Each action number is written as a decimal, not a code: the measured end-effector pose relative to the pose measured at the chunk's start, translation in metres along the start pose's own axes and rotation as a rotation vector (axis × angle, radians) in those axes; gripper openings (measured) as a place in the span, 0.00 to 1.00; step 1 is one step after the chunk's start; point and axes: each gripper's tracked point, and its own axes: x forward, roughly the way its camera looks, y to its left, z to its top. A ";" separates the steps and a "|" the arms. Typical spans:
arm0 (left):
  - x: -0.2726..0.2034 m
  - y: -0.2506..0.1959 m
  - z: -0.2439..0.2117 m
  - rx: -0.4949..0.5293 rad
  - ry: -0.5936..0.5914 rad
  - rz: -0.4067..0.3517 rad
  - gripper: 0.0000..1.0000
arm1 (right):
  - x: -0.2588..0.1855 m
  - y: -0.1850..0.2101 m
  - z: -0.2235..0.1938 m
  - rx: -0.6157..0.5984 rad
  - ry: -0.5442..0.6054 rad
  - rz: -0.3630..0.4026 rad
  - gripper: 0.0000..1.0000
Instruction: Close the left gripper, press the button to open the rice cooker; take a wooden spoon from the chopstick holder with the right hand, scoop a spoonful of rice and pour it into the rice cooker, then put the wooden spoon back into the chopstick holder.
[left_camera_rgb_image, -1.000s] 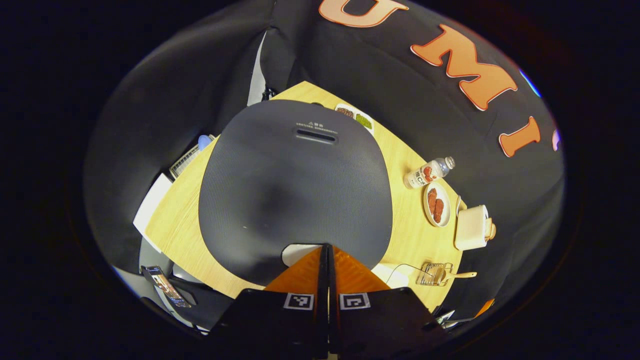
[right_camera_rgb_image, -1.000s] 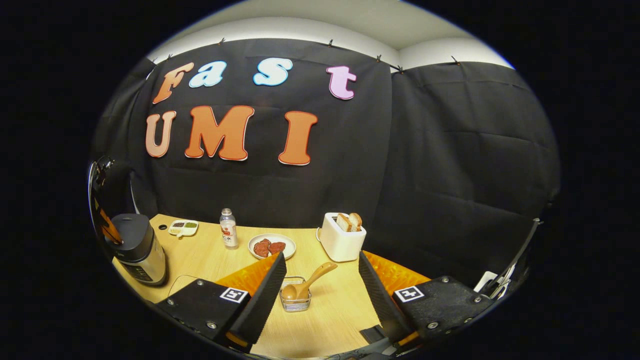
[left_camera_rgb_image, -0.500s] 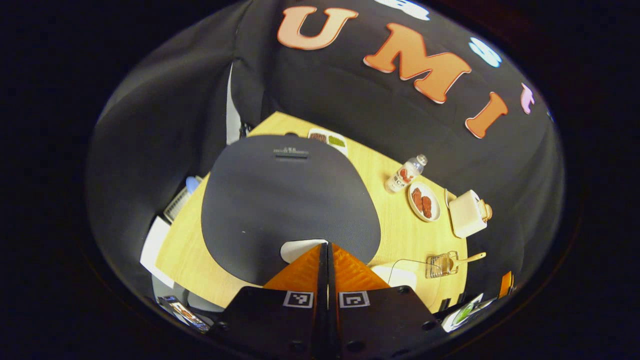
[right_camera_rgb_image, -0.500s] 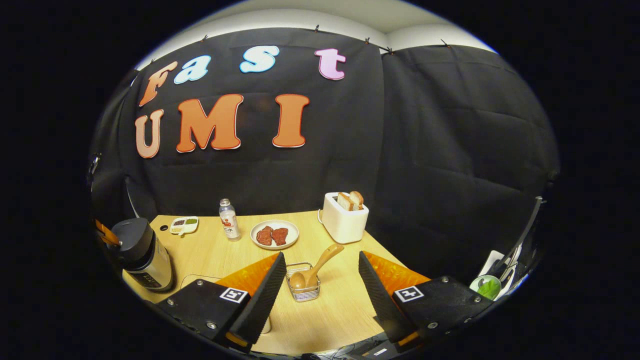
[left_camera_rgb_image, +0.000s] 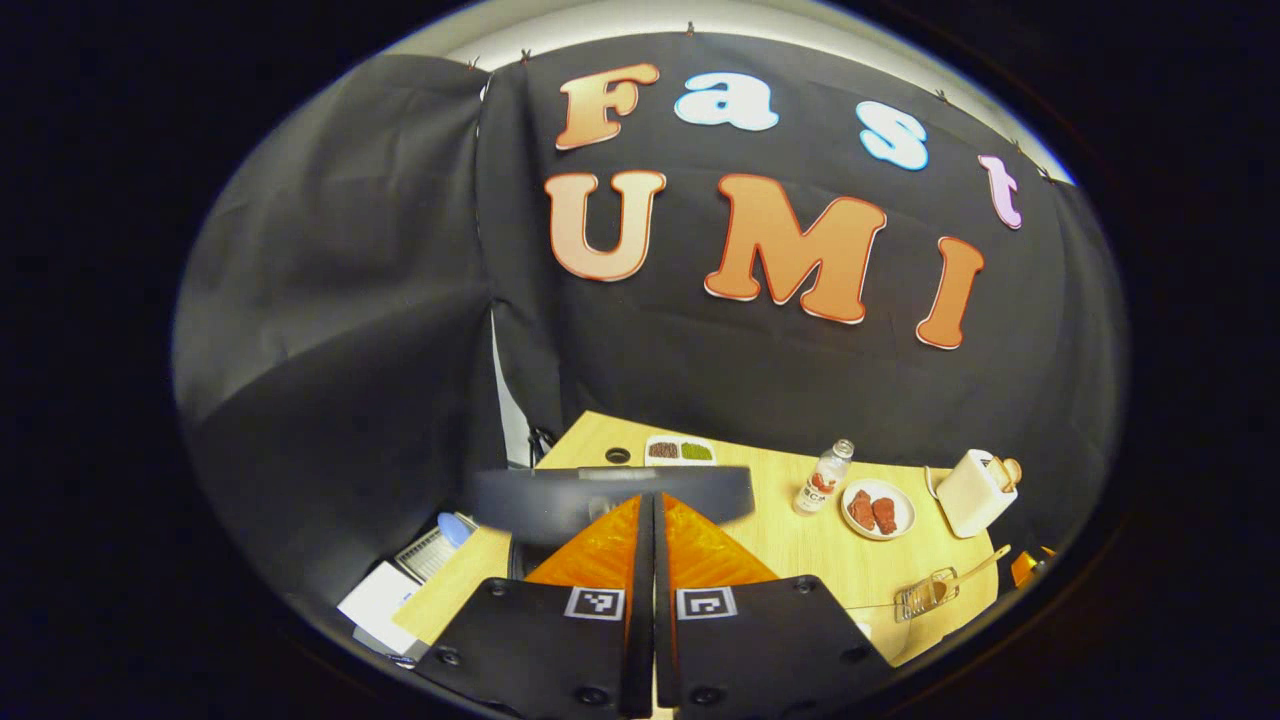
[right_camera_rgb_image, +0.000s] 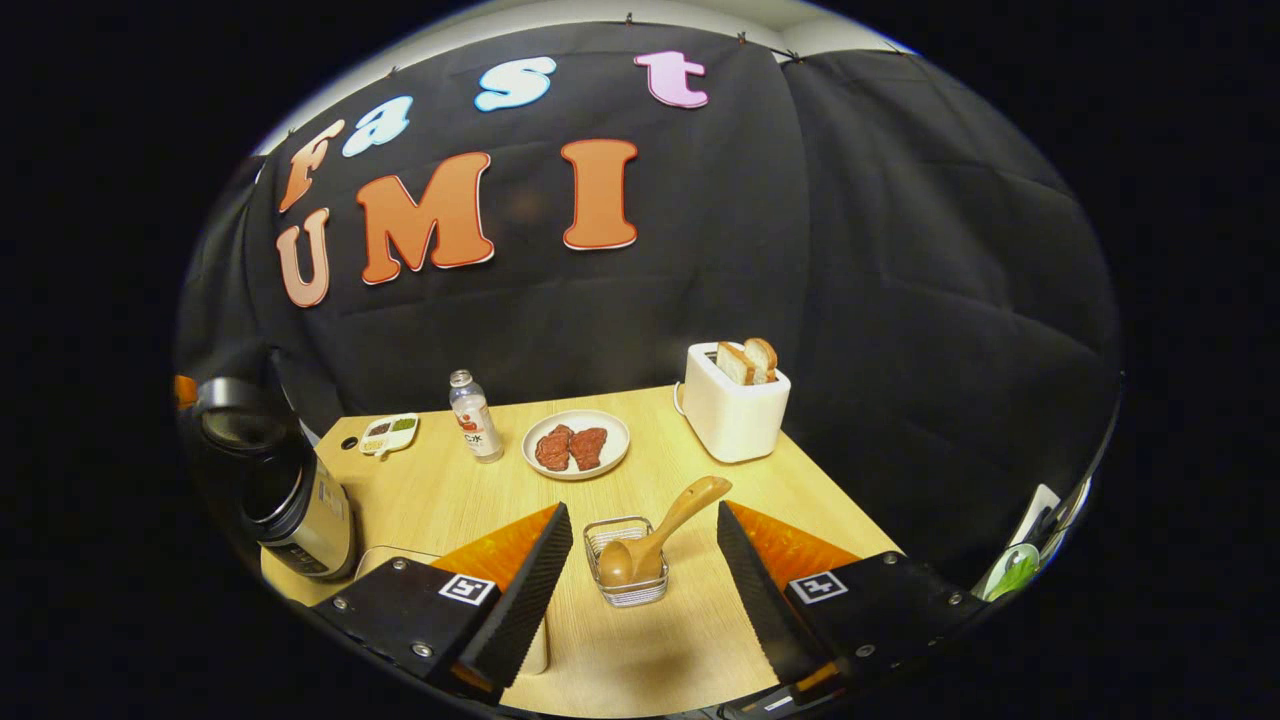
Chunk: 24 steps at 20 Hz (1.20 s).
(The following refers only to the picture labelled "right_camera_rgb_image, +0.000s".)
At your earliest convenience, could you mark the white divided bean dish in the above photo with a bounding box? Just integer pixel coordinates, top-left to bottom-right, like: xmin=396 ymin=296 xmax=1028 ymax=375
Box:
xmin=358 ymin=413 xmax=420 ymax=459

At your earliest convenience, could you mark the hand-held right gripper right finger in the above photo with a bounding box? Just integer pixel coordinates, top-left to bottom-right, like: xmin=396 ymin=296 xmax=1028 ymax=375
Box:
xmin=716 ymin=500 xmax=991 ymax=691

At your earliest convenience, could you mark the white toaster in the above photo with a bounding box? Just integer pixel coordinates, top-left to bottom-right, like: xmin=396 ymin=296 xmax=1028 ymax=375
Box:
xmin=680 ymin=342 xmax=792 ymax=464

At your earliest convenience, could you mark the wooden spoon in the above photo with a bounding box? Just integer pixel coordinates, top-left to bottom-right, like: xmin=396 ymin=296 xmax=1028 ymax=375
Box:
xmin=597 ymin=475 xmax=733 ymax=589

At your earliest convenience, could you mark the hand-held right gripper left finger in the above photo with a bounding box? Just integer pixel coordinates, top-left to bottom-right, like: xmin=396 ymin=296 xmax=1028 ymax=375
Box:
xmin=312 ymin=502 xmax=574 ymax=701

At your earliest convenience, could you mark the clear plastic rice container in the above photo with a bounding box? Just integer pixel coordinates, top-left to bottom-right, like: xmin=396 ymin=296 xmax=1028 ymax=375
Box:
xmin=355 ymin=545 xmax=551 ymax=676

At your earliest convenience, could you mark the black rice cooker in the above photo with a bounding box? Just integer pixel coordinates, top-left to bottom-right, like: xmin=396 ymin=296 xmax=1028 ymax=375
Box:
xmin=180 ymin=340 xmax=358 ymax=583

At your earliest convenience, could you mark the clear drink bottle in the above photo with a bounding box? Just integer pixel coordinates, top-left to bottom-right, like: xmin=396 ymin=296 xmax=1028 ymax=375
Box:
xmin=449 ymin=369 xmax=505 ymax=464

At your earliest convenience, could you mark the metal wire chopstick holder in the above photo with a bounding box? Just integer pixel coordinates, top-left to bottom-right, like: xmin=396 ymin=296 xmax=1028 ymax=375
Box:
xmin=583 ymin=515 xmax=671 ymax=609

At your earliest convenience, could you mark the black backdrop cloth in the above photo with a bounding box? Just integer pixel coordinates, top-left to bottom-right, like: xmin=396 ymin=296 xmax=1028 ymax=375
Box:
xmin=175 ymin=22 xmax=1121 ymax=591

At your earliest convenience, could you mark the white round plate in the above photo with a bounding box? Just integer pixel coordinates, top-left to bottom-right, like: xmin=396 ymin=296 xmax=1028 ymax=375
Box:
xmin=521 ymin=409 xmax=631 ymax=482

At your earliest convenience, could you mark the white flat object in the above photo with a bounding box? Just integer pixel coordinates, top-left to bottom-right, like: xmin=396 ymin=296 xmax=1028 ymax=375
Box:
xmin=1008 ymin=484 xmax=1063 ymax=549

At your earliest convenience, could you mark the green rounded object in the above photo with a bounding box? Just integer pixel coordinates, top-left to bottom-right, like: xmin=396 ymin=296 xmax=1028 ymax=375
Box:
xmin=983 ymin=543 xmax=1043 ymax=602

